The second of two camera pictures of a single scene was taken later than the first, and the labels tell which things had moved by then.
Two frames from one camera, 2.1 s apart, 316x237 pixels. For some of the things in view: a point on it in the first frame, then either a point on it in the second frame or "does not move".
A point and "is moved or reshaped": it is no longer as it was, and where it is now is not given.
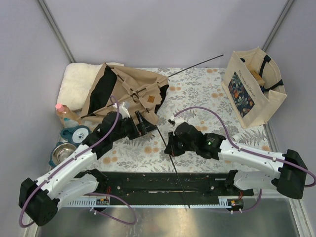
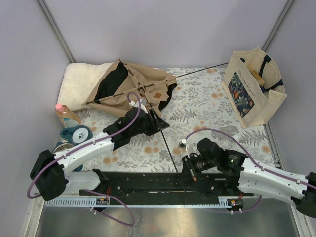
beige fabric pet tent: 142,89 is moved or reshaped
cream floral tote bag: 254,84 does not move
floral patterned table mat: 200,95 does not move
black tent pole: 170,76 to 135,91
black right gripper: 171,149 to 191,174
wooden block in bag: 256,75 does not move
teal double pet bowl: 71,137 does not move
